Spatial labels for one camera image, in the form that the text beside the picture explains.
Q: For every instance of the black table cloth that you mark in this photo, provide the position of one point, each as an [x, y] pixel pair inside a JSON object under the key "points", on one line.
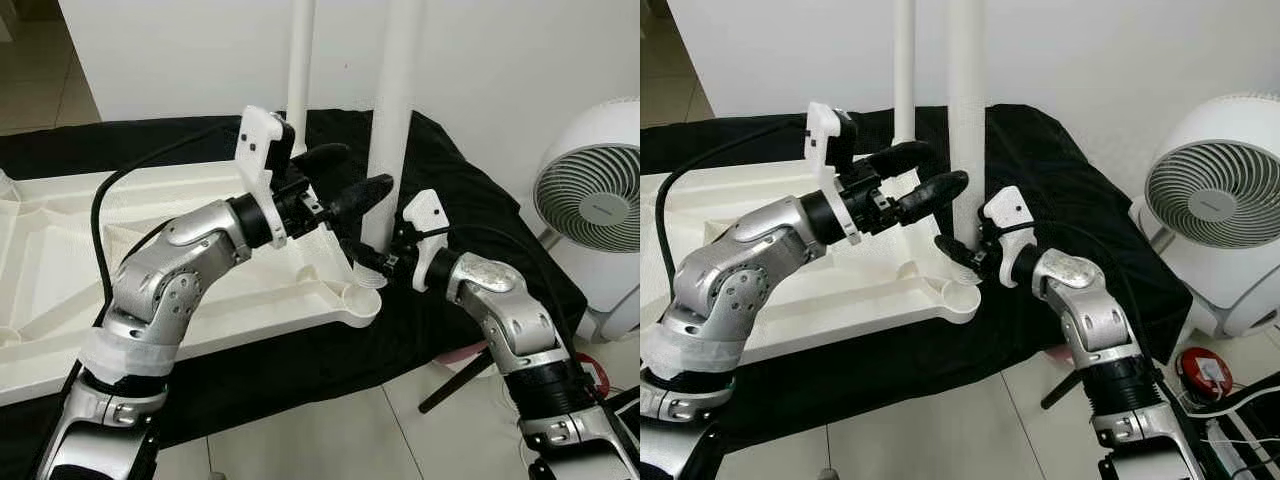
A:
{"points": [[470, 180], [1070, 170]]}

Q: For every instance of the black storage case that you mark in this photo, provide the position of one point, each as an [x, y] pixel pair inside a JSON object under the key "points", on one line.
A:
{"points": [[1245, 430]]}

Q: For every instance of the red round device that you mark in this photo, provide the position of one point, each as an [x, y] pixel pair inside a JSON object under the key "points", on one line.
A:
{"points": [[598, 370], [1205, 372]]}

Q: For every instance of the pink plastic object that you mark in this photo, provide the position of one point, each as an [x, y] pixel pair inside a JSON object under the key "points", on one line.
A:
{"points": [[465, 352], [1060, 352]]}

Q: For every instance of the white plastic table top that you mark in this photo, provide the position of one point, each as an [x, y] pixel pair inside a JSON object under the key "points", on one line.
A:
{"points": [[700, 200], [60, 250]]}

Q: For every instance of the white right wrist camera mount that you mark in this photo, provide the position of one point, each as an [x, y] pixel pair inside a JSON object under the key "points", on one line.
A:
{"points": [[425, 215], [1010, 210]]}

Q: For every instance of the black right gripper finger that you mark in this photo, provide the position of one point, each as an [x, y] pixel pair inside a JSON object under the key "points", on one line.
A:
{"points": [[362, 258], [955, 255]]}

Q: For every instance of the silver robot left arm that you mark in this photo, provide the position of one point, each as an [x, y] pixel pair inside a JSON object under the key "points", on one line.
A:
{"points": [[740, 265], [165, 270]]}

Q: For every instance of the white round floor fan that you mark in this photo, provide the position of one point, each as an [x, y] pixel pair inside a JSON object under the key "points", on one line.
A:
{"points": [[1205, 190], [590, 195]]}

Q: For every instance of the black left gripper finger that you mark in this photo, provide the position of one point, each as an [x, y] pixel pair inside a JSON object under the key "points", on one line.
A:
{"points": [[935, 192], [362, 195], [900, 158], [322, 160]]}

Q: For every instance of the black table leg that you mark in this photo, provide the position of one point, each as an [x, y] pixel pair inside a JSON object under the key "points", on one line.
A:
{"points": [[455, 382], [1062, 390]]}

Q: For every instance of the dark grey robot left foot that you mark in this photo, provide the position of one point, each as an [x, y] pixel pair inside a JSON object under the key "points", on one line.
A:
{"points": [[829, 474]]}

